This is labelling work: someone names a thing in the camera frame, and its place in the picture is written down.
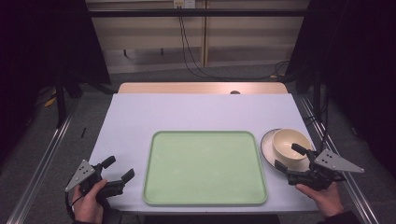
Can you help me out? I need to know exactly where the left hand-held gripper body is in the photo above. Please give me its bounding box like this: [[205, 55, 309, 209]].
[[64, 159, 126, 201]]

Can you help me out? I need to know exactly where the light green tray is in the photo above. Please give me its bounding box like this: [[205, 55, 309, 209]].
[[142, 130, 268, 207]]

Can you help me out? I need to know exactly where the black horizontal frame bar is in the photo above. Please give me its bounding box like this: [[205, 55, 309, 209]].
[[86, 8, 310, 19]]

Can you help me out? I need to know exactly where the white table cover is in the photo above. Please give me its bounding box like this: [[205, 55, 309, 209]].
[[88, 92, 320, 215]]

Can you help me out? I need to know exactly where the black wall cable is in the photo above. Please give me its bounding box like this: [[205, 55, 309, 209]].
[[177, 7, 291, 81]]

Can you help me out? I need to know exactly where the black metal stand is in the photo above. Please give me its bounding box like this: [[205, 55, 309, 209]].
[[53, 74, 69, 129]]

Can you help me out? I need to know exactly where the person's left hand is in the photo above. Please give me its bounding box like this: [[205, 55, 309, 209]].
[[71, 179, 108, 224]]

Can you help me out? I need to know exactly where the black curtain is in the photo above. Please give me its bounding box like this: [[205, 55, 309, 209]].
[[0, 0, 112, 169], [284, 0, 396, 180]]

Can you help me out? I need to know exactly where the metal floor rail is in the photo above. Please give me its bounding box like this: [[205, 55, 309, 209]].
[[299, 94, 380, 224], [6, 98, 80, 224]]

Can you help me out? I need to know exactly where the cream bowl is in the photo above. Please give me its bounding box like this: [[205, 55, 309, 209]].
[[272, 128, 313, 162]]

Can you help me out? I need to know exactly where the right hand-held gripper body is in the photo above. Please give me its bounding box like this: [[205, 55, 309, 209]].
[[286, 148, 365, 191]]

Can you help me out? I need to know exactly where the wall power outlet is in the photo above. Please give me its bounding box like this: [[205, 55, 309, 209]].
[[173, 0, 197, 9]]

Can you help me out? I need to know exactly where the wooden table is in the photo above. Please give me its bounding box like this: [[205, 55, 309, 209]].
[[117, 81, 290, 95]]

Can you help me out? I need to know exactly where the person's right hand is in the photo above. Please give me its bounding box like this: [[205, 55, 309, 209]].
[[295, 182, 346, 218]]

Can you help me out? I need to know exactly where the white plate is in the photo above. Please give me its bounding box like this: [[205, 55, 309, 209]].
[[260, 128, 313, 173]]

